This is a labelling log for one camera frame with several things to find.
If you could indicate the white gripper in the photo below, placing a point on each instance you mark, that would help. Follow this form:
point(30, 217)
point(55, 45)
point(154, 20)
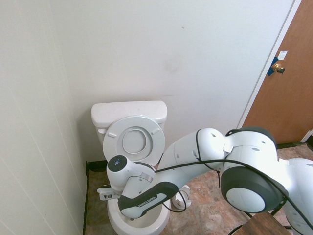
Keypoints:
point(110, 195)

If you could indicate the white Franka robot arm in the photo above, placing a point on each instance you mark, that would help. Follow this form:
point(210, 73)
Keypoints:
point(244, 171)

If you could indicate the white toilet bowl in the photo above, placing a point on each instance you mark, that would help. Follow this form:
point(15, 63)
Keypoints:
point(149, 224)

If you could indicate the white toilet tank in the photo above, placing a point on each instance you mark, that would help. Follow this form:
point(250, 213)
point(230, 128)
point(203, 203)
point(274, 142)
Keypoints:
point(97, 137)

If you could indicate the white toilet cover lid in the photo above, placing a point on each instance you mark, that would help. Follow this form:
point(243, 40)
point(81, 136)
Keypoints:
point(134, 140)

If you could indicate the white flush lever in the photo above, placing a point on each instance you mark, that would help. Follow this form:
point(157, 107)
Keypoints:
point(101, 131)

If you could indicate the white brush holder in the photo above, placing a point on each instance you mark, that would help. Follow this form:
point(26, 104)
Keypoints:
point(186, 193)

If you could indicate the white tank lid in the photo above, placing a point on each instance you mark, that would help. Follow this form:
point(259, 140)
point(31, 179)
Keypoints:
point(129, 110)

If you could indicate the brown wooden table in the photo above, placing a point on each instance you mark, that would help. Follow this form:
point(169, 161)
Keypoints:
point(266, 226)

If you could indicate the brown wooden door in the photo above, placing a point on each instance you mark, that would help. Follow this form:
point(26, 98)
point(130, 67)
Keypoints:
point(288, 102)

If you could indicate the blue tape strip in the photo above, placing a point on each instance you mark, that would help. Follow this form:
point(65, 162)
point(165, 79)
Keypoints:
point(271, 71)

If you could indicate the brass door knob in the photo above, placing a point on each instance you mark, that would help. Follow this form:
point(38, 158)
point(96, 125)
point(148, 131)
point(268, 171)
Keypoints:
point(278, 67)

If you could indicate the white paper label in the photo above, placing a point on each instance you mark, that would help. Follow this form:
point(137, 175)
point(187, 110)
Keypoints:
point(283, 54)

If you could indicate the black side wall baseboard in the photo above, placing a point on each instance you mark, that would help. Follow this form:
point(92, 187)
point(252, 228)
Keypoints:
point(85, 200)

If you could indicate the black toilet wall baseboard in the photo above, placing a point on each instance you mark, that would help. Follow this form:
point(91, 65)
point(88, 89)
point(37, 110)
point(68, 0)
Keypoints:
point(97, 166)

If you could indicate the white door frame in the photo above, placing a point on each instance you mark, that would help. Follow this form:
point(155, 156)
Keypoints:
point(269, 61)

